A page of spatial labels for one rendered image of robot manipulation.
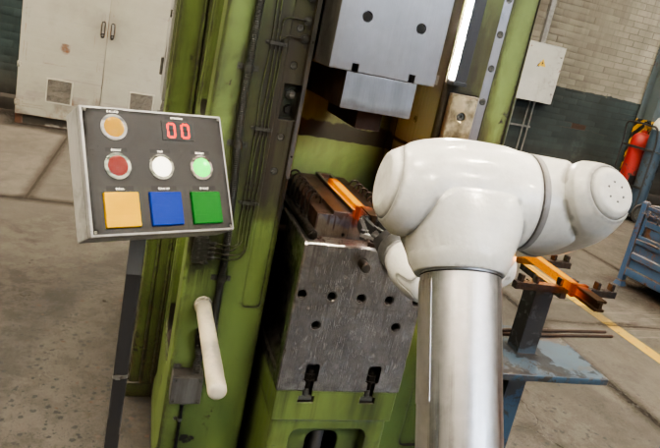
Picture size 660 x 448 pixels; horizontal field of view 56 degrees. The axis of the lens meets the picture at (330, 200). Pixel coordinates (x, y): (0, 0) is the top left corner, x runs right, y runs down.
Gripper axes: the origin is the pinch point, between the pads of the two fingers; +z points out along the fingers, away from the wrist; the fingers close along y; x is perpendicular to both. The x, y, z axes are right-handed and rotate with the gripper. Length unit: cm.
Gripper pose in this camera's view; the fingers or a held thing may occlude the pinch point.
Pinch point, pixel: (367, 218)
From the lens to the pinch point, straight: 165.9
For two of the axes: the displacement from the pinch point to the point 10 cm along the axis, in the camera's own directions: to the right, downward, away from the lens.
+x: 2.1, -9.4, -2.8
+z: -2.5, -3.3, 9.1
